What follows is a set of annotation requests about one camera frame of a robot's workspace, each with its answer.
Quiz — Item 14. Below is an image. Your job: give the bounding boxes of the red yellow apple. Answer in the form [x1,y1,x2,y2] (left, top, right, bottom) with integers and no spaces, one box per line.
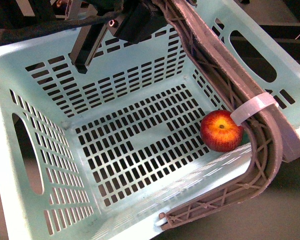
[200,109,244,153]

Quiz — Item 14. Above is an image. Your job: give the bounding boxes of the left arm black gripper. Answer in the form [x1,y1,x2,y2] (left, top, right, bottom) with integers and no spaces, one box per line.
[69,0,167,74]

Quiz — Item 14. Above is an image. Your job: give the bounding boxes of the light blue plastic basket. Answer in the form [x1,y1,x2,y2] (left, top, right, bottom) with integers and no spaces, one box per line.
[0,0,300,240]

